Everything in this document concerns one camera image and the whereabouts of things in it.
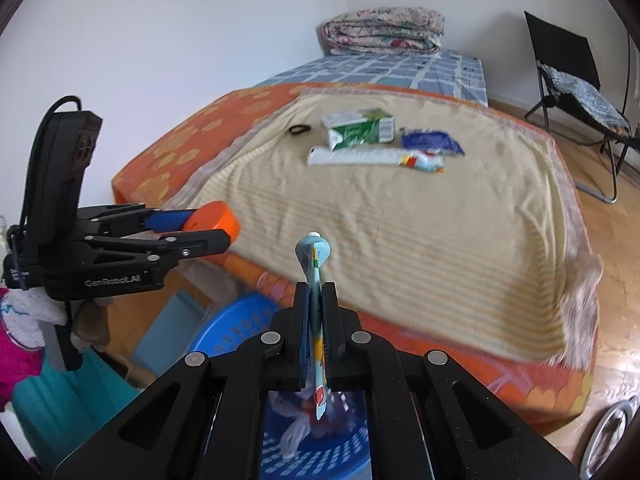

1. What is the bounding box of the black folding chair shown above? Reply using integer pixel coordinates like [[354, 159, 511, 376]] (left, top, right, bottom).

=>
[[523, 10, 640, 205]]

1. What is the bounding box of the orange round lid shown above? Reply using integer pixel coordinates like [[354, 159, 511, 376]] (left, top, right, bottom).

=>
[[182, 201, 241, 243]]

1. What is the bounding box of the green white carton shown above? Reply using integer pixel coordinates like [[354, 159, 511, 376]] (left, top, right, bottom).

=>
[[321, 108, 396, 152]]

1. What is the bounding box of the light blue box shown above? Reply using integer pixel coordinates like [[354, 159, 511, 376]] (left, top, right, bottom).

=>
[[131, 290, 213, 378]]

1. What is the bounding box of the yellow striped towel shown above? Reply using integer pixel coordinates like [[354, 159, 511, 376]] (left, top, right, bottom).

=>
[[165, 87, 606, 368]]

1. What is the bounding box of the teal plastic bin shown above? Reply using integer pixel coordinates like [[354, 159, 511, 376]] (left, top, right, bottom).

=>
[[11, 347, 143, 471]]

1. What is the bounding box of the light teal toothpaste tube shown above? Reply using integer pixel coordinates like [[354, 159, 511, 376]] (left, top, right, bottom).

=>
[[295, 231, 332, 420]]

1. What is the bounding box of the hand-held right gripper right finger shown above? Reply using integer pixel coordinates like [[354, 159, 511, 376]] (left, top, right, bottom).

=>
[[320, 282, 581, 480]]

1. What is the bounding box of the folded floral quilt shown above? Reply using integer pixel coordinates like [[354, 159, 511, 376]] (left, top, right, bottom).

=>
[[321, 7, 446, 56]]

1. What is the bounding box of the orange floral blanket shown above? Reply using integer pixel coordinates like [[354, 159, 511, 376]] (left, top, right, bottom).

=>
[[111, 82, 598, 436]]

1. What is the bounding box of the white plastic bag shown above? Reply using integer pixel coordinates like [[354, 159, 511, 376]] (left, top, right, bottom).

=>
[[277, 395, 321, 461]]

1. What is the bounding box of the blue plastic basket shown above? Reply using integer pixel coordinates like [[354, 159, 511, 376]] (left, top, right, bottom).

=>
[[187, 292, 373, 480]]

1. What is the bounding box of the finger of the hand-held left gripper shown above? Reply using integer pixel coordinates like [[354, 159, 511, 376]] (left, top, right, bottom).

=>
[[75, 202, 201, 236], [82, 229, 233, 263]]

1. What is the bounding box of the blue foil wrapper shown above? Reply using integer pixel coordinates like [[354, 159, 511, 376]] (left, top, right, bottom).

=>
[[400, 129, 466, 157]]

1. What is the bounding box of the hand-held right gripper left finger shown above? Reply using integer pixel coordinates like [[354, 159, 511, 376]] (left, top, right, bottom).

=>
[[52, 282, 313, 480]]

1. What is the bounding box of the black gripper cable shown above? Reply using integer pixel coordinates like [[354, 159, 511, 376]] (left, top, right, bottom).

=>
[[27, 94, 83, 196]]

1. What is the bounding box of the blue plaid bed sheet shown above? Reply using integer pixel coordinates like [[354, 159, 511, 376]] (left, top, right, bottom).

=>
[[260, 49, 489, 107]]

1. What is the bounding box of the grey wheel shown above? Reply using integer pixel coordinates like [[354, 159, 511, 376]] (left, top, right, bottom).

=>
[[582, 394, 640, 478]]

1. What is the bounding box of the checked chair cushion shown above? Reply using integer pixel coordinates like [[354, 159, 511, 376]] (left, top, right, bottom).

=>
[[537, 62, 632, 133]]

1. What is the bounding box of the long white toothpaste box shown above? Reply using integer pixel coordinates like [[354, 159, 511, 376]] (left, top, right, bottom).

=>
[[306, 145, 446, 173]]

